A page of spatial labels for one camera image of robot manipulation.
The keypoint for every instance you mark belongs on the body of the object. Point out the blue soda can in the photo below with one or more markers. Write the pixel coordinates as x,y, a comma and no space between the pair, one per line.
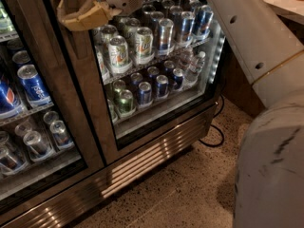
144,94
161,86
177,76

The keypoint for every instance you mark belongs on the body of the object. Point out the red bull can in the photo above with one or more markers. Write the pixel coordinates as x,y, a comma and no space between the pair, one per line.
164,36
185,27
203,21

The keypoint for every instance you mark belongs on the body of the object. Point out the front blue Pepsi can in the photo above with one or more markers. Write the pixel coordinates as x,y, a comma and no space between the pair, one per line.
36,92

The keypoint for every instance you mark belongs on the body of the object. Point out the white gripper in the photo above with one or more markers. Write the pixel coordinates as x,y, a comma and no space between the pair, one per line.
98,13

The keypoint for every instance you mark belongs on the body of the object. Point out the clear water bottle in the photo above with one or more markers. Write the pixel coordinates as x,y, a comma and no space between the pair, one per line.
194,69

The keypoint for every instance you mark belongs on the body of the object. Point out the silver blue can lower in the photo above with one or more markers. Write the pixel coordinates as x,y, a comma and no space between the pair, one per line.
60,135

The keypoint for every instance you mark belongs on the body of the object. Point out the blue soda can right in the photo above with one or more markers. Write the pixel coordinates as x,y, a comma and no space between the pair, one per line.
177,76

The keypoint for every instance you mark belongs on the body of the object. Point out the glass fridge door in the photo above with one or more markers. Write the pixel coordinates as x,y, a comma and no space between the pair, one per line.
119,136
28,37

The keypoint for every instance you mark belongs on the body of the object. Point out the large Pepsi can left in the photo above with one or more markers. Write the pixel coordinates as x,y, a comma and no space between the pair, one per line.
10,102

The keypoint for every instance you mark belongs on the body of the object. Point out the front Red Bull can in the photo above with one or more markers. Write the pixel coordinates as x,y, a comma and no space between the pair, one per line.
164,36

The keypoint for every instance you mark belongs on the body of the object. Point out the Red Bull can right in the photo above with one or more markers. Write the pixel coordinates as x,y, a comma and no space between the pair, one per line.
203,21

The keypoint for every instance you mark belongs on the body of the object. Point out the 7up can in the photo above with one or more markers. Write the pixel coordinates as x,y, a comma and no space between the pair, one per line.
143,46
119,60

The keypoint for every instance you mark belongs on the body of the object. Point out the front 7up can left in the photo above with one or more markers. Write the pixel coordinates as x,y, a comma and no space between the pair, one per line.
119,60

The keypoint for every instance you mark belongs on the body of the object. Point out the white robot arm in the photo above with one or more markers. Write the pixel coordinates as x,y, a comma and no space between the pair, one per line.
269,180

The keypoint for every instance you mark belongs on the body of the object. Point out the silver can lower left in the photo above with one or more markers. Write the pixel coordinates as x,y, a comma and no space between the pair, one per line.
38,146

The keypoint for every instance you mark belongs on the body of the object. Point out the front 7up can right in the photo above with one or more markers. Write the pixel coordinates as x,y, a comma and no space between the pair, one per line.
143,46

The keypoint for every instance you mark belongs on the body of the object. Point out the blue soda can middle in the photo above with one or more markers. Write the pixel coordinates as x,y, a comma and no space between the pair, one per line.
161,86

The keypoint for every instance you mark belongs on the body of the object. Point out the green soda can front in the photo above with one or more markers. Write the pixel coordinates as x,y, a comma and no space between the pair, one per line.
125,103

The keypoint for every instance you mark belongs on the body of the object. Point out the blue soda can front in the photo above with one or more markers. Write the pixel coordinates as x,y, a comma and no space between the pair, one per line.
144,94

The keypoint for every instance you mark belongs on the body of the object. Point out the Red Bull can middle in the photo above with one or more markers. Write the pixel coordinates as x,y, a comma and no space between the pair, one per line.
185,27

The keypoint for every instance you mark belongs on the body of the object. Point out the steel fridge base grille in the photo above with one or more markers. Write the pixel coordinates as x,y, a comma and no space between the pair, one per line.
76,200

